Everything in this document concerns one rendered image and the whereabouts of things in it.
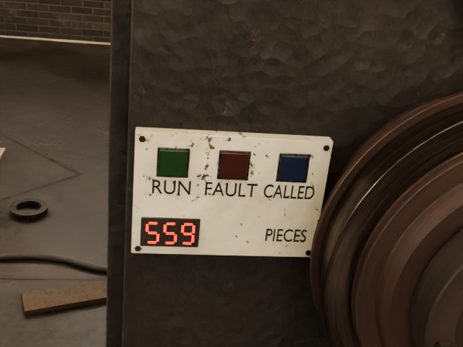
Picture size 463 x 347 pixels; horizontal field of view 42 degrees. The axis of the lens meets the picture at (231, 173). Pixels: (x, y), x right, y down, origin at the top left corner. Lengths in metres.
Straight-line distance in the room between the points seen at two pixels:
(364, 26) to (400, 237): 0.27
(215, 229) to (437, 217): 0.30
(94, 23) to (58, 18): 0.37
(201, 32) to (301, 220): 0.29
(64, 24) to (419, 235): 6.33
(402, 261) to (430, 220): 0.06
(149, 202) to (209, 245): 0.11
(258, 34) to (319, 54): 0.08
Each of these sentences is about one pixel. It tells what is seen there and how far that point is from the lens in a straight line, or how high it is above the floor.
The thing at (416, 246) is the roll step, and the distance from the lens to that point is 0.72.
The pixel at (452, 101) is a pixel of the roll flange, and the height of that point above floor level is 1.32.
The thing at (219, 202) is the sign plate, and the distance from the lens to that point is 0.83.
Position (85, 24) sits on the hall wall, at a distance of 6.86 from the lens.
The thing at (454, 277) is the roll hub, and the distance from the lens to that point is 0.70.
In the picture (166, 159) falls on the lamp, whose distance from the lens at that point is 0.79.
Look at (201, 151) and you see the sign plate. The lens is 0.79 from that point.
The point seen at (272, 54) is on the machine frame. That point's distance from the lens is 0.79.
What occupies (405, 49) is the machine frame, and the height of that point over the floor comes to 1.36.
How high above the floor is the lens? 1.51
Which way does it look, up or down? 24 degrees down
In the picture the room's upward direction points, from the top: 6 degrees clockwise
